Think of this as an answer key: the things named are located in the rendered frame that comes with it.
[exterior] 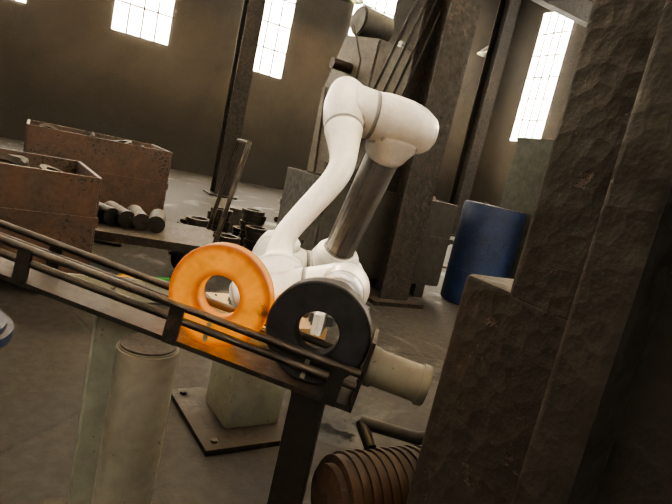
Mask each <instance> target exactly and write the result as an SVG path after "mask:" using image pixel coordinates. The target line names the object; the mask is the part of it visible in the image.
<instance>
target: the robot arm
mask: <svg viewBox="0 0 672 504"><path fill-rule="evenodd" d="M323 124H324V133H325V137H326V141H327V145H328V149H329V155H330V160H329V164H328V166H327V168H326V170H325V171H324V173H323V174H322V175H321V177H320V178H319V179H318V180H317V181H316V182H315V183H314V184H313V186H312V187H311V188H310V189H309V190H308V191H307V192H306V193H305V195H304V196H303V197H302V198H301V199H300V200H299V201H298V202H297V204H296V205H295V206H294V207H293V208H292V209H291V210H290V211H289V212H288V214H287V215H286V216H285V217H284V218H283V219H282V221H281V222H280V223H279V224H278V226H277V227H276V229H275V230H268V231H266V232H265V233H264V234H263V235H262V236H261V237H260V238H259V240H258V241H257V243H256V244H255V246H254V248H253V250H252V252H253V253H254V254H255V255H256V256H257V257H259V259H260V260H261V261H262V262H263V263H264V265H265V266H266V268H267V269H268V271H269V273H270V276H271V278H272V281H273V286H274V301H275V300H276V298H277V297H278V296H279V295H280V294H281V293H282V292H283V291H285V290H286V289H287V288H288V287H289V286H291V285H292V284H294V283H296V282H298V281H300V280H303V279H307V278H312V277H326V278H331V279H335V280H338V281H340V282H342V283H344V284H346V285H348V286H349V287H350V288H352V289H353V290H354V291H355V292H356V293H357V294H358V295H359V296H360V297H361V298H362V300H363V301H364V303H366V302H367V300H368V297H369V294H370V283H369V279H368V277H367V275H366V273H365V272H364V270H363V268H362V266H361V264H360V263H359V258H358V255H357V252H356V249H357V247H358V245H359V243H360V241H361V239H362V237H363V235H364V233H365V231H366V229H367V227H368V225H369V223H370V221H371V219H372V217H373V215H374V213H375V211H376V208H377V206H378V204H379V203H380V201H381V199H382V197H383V195H384V193H385V191H386V189H387V187H388V185H389V183H390V181H391V179H392V177H393V175H394V173H395V171H396V169H397V167H399V166H401V165H403V164H404V163H405V162H406V161H407V160H408V159H410V158H411V157H412V156H413V155H414V154H421V153H424V152H426V151H428V150H429V149H430V148H431V147H432V146H433V145H434V143H435V141H436V139H437V136H438V131H439V124H438V120H437V119H436V118H435V117H434V115H433V114H432V113H431V112H430V111H429V110H428V109H427V108H426V107H424V106H423V105H421V104H419V103H417V102H415V101H413V100H410V99H407V98H405V97H402V96H399V95H395V94H392V93H386V92H381V91H377V90H374V89H371V88H369V87H366V86H364V85H362V84H361V83H360V82H359V81H358V80H356V79H354V78H353V77H349V76H343V77H340V78H338V79H336V80H335V81H334V82H333V84H332V85H331V87H330V89H329V91H328V94H327V96H326V98H325V101H324V106H323ZM361 138H362V139H366V141H365V150H366V153H365V156H364V158H363V160H362V162H361V165H360V167H359V169H358V171H357V174H356V176H355V178H354V180H353V183H352V185H351V187H350V190H349V192H348V194H347V196H346V199H345V201H344V203H343V205H342V208H341V210H340V212H339V215H338V217H337V219H336V221H335V224H334V226H333V228H332V230H331V233H330V235H329V237H328V239H324V240H322V241H320V242H319V243H318V245H317V246H316V247H315V248H313V250H312V251H308V250H304V249H302V248H300V245H301V244H300V241H299V240H298V237H299V236H300V235H301V234H302V233H303V231H304V230H305V229H306V228H307V227H308V226H309V225H310V224H311V223H312V222H313V221H314V220H315V219H316V218H317V217H318V216H319V214H320V213H321V212H322V211H323V210H324V209H325V208H326V207H327V206H328V205H329V204H330V203H331V202H332V201H333V200H334V199H335V197H336V196H337V195H338V194H339V193H340V192H341V191H342V190H343V188H344V187H345V186H346V184H347V183H348V181H349V180H350V178H351V176H352V174H353V172H354V169H355V166H356V162H357V157H358V151H359V146H360V142H361ZM229 295H230V296H228V299H227V300H228V301H229V305H231V306H234V307H238V305H239V300H240V295H239V291H238V288H237V286H236V285H235V284H234V282H233V281H232V283H231V284H230V287H229ZM308 316H309V319H308V321H309V322H310V325H312V326H311V330H310V334H311V335H316V336H321V334H322V333H323V331H324V330H325V328H326V327H330V328H332V327H333V326H335V325H336V324H337V323H336V322H335V320H334V319H333V318H332V317H331V316H330V315H328V314H326V313H324V312H319V311H314V312H310V313H307V314H305V315H304V316H303V318H308Z"/></svg>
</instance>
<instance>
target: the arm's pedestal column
mask: <svg viewBox="0 0 672 504"><path fill-rule="evenodd" d="M284 391H285V388H283V387H281V386H278V385H276V384H273V383H270V382H268V381H265V380H263V379H260V378H257V377H255V376H252V375H250V374H247V373H244V372H242V371H239V370H237V369H234V368H231V367H229V366H226V365H224V364H221V363H218V362H216V361H213V362H212V367H211V372H210V378H209V383H208V387H194V388H179V389H172V394H171V399H172V401H173V403H174V404H175V406H176V408H177V410H178V411H179V413H180V415H181V416H182V418H183V420H184V422H185V423H186V425H187V427H188V428H189V430H190V432H191V433H192V435H193V437H194V439H195V440H196V442H197V444H198V445H199V447H200V449H201V451H202V452H203V454H204V456H205V457H206V456H212V455H219V454H226V453H233V452H240V451H246V450H253V449H260V448H267V447H274V446H279V445H280V441H281V436H282V432H283V427H284V423H285V418H286V414H287V409H288V405H287V404H286V403H285V402H284V401H283V396H284Z"/></svg>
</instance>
